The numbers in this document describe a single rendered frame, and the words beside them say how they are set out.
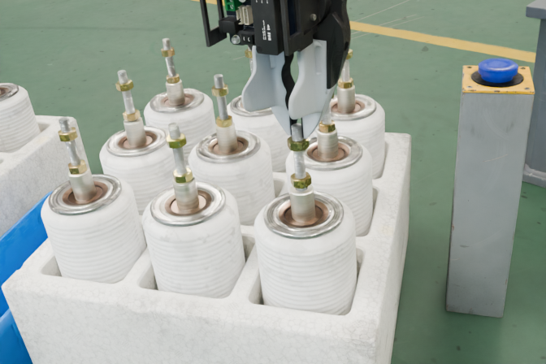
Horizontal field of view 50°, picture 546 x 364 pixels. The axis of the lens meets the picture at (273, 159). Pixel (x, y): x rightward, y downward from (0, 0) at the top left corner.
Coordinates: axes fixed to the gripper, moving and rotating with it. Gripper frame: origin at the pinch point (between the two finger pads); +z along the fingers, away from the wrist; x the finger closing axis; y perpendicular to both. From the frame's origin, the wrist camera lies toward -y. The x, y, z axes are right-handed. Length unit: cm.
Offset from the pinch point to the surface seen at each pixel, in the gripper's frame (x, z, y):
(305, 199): 0.8, 7.2, 1.7
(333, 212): 2.6, 9.3, -0.1
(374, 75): -30, 35, -90
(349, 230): 4.6, 10.2, 0.7
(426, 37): -27, 35, -121
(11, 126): -54, 13, -6
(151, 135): -25.2, 9.4, -6.3
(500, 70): 12.3, 1.8, -20.4
